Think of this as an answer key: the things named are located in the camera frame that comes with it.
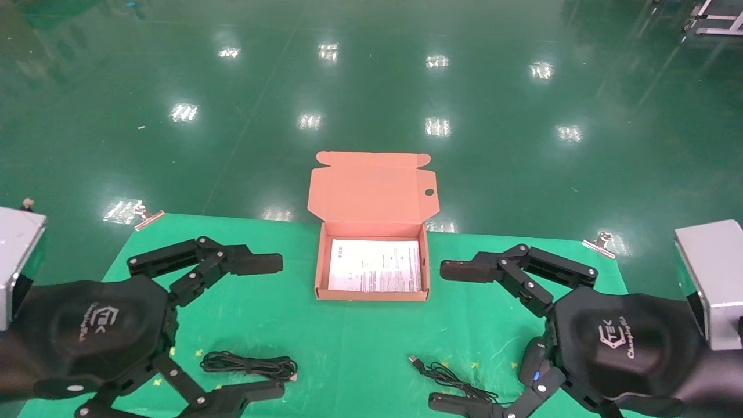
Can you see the open orange cardboard box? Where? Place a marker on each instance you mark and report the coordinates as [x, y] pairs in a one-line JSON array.
[[371, 191]]

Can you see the white printed instruction sheet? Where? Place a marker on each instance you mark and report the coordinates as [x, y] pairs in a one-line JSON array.
[[374, 267]]

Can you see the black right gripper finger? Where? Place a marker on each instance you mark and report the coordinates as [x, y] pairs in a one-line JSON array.
[[464, 405]]

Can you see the green table mat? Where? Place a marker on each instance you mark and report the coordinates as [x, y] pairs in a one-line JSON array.
[[360, 348]]

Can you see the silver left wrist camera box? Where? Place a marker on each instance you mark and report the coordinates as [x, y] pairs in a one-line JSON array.
[[20, 255]]

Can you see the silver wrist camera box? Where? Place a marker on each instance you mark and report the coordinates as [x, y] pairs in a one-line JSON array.
[[20, 255], [717, 278]]

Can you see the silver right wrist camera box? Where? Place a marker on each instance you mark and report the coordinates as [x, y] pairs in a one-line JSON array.
[[717, 278]]

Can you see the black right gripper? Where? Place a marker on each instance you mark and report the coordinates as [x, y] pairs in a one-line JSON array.
[[627, 348]]

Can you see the white metal cart frame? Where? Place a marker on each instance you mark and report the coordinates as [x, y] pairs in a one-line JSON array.
[[717, 23]]

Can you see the metal binder clip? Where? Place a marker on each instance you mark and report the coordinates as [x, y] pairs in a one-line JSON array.
[[599, 246], [148, 219]]

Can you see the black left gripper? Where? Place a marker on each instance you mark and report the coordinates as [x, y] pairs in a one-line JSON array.
[[98, 325]]

